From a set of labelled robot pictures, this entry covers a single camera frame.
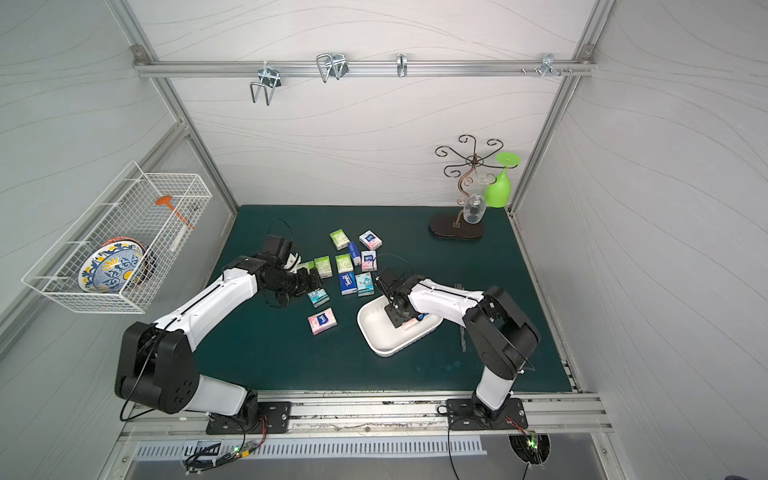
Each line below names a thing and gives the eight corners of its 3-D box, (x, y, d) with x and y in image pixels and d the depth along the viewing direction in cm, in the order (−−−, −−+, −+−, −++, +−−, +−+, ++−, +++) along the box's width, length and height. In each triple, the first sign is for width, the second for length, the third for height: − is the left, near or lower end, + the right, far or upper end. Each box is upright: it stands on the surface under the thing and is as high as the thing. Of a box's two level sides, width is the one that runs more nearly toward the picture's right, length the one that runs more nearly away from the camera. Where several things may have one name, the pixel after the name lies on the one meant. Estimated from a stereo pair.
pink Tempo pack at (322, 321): (314, 336, 89) (313, 333, 87) (308, 320, 92) (307, 317, 90) (338, 324, 91) (337, 321, 89) (331, 310, 94) (330, 306, 92)
